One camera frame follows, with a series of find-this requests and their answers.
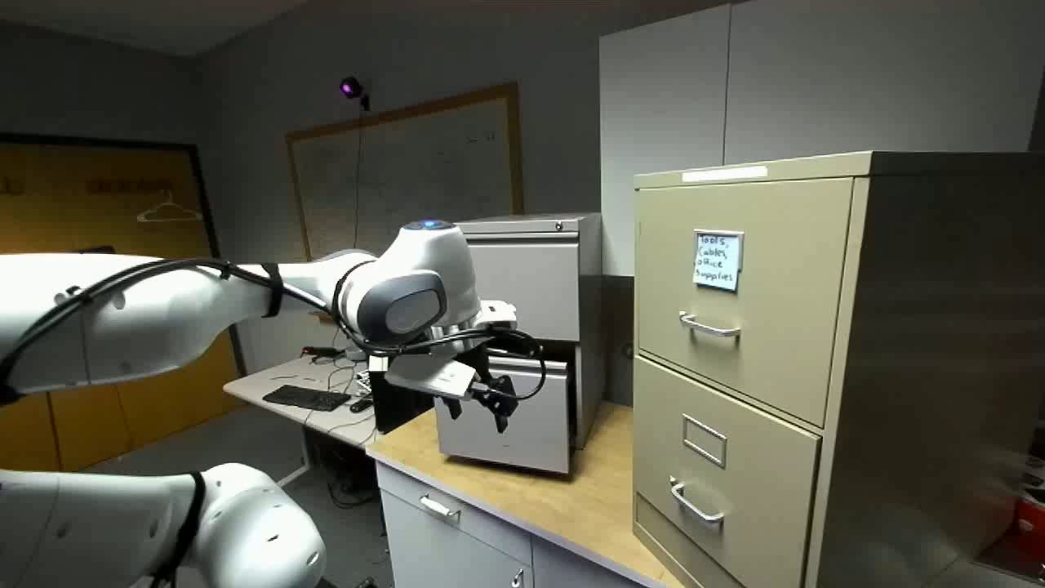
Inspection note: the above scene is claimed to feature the beige drawer with empty holder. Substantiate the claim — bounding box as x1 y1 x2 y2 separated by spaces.
634 356 823 588

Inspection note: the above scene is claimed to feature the black box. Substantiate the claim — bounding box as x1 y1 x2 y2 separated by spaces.
370 368 440 436

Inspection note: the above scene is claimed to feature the white wall cabinet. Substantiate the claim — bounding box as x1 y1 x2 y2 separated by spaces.
599 0 1045 280

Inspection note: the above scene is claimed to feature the wire coat hanger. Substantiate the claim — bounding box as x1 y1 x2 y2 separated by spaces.
133 190 209 232

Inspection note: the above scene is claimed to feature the small gray filing cabinet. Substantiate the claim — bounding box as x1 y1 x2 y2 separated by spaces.
435 210 608 479

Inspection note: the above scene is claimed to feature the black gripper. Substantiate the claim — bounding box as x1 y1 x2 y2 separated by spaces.
432 363 522 436

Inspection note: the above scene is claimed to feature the small silver drawer handle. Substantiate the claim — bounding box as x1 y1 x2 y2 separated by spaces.
416 492 463 526

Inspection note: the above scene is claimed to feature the metal drawer handle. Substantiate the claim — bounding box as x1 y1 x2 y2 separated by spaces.
678 307 747 351
663 474 732 536

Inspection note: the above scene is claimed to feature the white tape strip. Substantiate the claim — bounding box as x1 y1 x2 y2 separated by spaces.
681 160 773 185

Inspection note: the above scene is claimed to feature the gray office desk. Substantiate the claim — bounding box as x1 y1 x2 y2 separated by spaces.
224 351 384 455

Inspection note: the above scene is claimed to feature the wood framed whiteboard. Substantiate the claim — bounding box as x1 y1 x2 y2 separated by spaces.
286 82 526 266

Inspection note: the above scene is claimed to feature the camera with purple light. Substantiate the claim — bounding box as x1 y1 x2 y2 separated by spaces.
333 73 376 113

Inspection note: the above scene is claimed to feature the wooden door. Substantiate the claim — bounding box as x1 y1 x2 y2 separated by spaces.
0 135 249 474

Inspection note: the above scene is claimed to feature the gray under-table drawer cabinet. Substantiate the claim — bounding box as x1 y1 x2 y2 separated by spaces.
373 460 647 588

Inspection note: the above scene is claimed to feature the beige drawer with label card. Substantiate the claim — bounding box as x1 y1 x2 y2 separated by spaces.
634 177 857 433

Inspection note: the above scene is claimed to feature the red object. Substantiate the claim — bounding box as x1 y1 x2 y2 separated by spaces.
1010 487 1045 573

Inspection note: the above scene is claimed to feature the gray cabinet drawer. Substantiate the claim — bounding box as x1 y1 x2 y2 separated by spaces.
435 351 580 479
462 235 588 345

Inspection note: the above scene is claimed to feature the black keyboard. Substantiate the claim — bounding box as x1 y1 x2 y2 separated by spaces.
263 384 356 416

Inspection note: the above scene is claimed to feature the tall beige filing cabinet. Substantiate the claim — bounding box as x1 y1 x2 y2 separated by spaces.
632 146 1045 588

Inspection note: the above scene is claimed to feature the handwritten white label card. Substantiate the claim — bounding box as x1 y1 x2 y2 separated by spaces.
688 227 747 297

